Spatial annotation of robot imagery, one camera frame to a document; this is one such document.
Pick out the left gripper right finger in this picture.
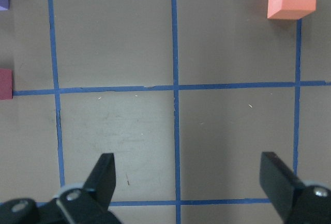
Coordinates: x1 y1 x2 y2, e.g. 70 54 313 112
259 152 330 224

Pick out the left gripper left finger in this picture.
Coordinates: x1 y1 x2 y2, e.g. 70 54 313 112
56 153 120 223

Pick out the pink foam block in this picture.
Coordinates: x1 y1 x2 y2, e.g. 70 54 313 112
0 68 12 100

